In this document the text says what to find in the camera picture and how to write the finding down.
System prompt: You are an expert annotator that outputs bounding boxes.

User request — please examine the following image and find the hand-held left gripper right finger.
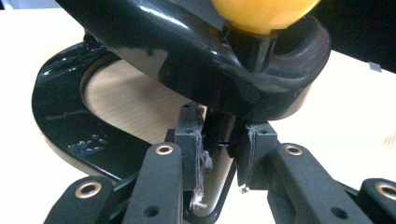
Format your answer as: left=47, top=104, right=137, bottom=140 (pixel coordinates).
left=236, top=121, right=278, bottom=191

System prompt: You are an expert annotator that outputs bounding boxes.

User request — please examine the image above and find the grey tape strip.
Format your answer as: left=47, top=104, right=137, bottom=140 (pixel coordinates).
left=368, top=61, right=383, bottom=74

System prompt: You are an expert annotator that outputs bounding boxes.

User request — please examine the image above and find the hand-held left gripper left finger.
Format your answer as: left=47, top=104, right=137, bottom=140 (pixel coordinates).
left=166, top=102, right=208, bottom=191

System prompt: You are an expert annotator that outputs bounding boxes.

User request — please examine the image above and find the black wavy two-tier tray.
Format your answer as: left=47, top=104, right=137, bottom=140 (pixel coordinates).
left=31, top=0, right=332, bottom=224

